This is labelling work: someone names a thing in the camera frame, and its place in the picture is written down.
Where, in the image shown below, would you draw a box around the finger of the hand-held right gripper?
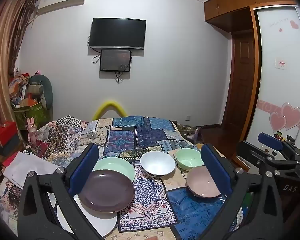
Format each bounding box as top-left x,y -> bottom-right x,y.
257,132 -> 288,152
236,141 -> 300,175

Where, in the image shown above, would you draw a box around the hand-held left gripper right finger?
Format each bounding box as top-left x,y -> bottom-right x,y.
201,144 -> 284,240

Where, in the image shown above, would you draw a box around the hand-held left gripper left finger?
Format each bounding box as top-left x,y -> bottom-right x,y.
17,143 -> 108,240

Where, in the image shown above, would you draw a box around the pink bowl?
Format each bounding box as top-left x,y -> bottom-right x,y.
186,166 -> 222,198

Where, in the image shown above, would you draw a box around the green bowl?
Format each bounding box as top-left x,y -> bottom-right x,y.
175,148 -> 205,172

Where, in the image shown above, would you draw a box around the green plate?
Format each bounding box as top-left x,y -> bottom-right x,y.
91,157 -> 136,183

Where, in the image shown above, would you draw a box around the purple plate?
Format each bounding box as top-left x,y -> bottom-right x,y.
78,169 -> 135,212

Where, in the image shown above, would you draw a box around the white plate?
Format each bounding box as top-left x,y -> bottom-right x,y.
56,195 -> 118,238

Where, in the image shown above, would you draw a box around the white bowl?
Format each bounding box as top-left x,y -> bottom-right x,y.
140,151 -> 176,177

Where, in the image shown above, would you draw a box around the white cloth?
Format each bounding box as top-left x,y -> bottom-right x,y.
2,151 -> 62,189

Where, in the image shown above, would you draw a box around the white wardrobe door pink hearts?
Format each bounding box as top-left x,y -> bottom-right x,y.
245,5 -> 300,150

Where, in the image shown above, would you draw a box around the pink doll toy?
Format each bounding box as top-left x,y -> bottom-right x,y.
26,117 -> 38,145

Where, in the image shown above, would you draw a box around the yellow hoop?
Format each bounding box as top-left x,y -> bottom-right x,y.
92,100 -> 127,120

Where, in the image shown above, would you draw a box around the wooden door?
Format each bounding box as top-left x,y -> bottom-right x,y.
221,30 -> 257,133

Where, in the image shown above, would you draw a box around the patchwork blanket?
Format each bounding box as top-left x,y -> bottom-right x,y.
0,115 -> 243,240

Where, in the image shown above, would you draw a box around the green box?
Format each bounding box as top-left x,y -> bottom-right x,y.
14,100 -> 49,130

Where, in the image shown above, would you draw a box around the dark grey box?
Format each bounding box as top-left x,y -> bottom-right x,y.
0,135 -> 25,155

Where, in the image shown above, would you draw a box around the grey plush pillow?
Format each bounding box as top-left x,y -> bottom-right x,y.
27,74 -> 53,110

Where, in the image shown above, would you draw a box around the red box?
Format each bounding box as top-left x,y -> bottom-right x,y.
0,121 -> 18,145

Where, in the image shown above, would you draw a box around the pile of assorted boxes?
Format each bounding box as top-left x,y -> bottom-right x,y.
9,67 -> 40,108

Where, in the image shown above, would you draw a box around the small black monitor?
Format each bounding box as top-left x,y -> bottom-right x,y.
99,49 -> 132,72

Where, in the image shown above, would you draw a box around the brown striped curtain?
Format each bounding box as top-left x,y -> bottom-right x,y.
0,0 -> 38,135

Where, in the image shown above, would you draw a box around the wooden overhead cabinet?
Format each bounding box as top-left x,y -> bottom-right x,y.
203,0 -> 300,33

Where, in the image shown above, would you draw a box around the white air conditioner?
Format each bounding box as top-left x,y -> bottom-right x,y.
37,0 -> 88,15

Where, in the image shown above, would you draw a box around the black wall television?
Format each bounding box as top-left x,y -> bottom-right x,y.
88,17 -> 147,49

